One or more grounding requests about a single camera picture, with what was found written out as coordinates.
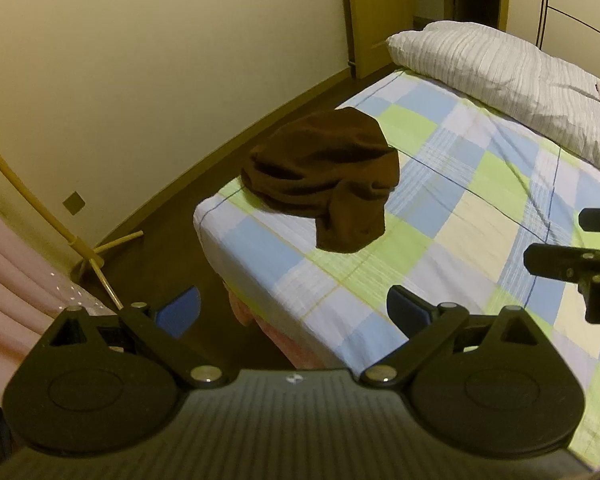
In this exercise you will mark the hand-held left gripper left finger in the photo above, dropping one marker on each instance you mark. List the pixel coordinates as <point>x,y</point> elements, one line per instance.
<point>180,309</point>

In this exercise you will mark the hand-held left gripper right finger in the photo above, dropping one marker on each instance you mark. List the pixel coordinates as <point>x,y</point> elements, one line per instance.
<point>406,306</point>

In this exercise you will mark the brown garment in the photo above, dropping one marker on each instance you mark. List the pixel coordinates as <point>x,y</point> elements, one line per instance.
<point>325,177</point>

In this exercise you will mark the bed with checkered sheet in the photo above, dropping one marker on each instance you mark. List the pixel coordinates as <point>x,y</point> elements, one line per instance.
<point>460,200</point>

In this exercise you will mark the pink quilted fabric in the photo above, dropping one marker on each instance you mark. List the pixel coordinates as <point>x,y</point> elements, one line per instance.
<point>15,280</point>

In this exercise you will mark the yellow metal rack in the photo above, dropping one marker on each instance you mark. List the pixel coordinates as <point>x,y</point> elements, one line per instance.
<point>40,210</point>

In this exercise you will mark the striped white pillow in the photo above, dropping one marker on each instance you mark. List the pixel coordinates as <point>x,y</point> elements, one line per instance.
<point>495,75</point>

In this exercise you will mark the wall socket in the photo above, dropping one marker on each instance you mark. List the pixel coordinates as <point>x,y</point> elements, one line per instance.
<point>74,202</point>

